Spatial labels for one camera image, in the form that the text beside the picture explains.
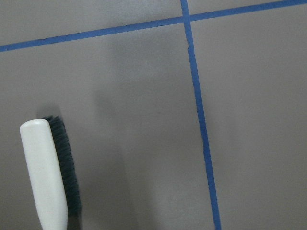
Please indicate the beige hand brush black bristles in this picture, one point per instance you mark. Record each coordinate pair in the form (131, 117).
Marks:
(52, 173)

